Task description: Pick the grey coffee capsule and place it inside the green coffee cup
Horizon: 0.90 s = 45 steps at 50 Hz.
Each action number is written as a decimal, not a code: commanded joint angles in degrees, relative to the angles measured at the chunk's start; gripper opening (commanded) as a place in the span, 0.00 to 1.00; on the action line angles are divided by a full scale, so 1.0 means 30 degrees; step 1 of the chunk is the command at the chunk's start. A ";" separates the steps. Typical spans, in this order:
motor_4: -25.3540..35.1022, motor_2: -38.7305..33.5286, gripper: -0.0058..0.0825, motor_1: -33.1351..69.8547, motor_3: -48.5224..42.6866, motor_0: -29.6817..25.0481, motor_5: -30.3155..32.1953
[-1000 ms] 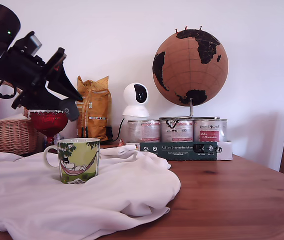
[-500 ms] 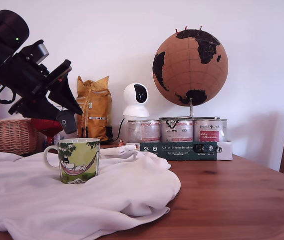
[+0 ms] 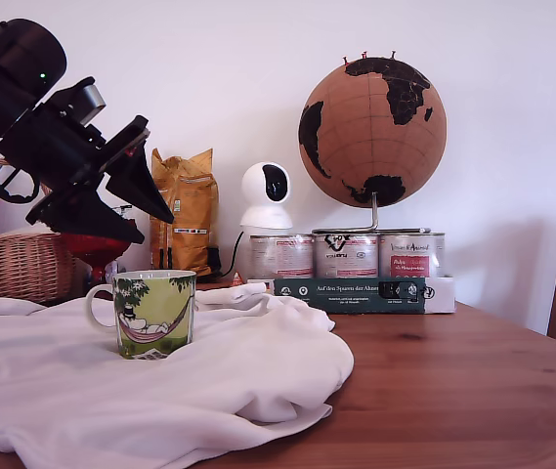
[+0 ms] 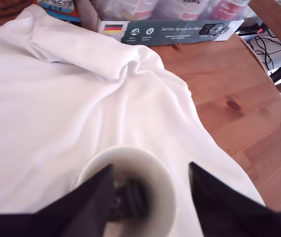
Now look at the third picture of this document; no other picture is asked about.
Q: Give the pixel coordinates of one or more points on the white cloth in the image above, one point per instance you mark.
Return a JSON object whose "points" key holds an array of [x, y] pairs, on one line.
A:
{"points": [[160, 391]]}

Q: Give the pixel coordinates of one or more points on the white security camera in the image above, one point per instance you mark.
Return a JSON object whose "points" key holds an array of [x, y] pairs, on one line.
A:
{"points": [[258, 195]]}

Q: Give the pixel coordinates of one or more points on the cardboard tin tray green front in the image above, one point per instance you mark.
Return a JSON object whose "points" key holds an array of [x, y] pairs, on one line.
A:
{"points": [[355, 295]]}

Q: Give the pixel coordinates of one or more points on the green cartoon print mug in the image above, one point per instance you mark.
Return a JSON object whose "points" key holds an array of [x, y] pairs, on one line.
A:
{"points": [[150, 312]]}

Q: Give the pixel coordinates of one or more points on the blue white ceramic piece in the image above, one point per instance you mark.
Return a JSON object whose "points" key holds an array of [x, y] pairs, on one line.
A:
{"points": [[114, 269]]}

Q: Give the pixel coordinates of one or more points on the red triangular snack packet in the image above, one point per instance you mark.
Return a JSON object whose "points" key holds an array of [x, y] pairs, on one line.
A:
{"points": [[237, 282]]}

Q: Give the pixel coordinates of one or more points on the silver tin red white label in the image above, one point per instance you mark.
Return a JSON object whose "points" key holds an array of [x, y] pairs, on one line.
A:
{"points": [[280, 256]]}

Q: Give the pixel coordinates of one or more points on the cork globe on metal stand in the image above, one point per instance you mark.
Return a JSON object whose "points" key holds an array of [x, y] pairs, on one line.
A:
{"points": [[370, 132]]}

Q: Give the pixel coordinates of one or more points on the red glass goblet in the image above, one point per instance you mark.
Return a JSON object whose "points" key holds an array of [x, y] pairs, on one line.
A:
{"points": [[97, 251]]}

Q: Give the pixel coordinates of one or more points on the grey camera box on bracket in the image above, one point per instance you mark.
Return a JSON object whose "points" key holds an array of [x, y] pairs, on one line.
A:
{"points": [[93, 98]]}

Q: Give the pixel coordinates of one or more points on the silver tin black logo label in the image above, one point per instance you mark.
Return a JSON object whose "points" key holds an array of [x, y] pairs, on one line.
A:
{"points": [[346, 256]]}

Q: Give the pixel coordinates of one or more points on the yellow paper coffee bag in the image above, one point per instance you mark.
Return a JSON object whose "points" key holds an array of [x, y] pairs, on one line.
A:
{"points": [[184, 210]]}

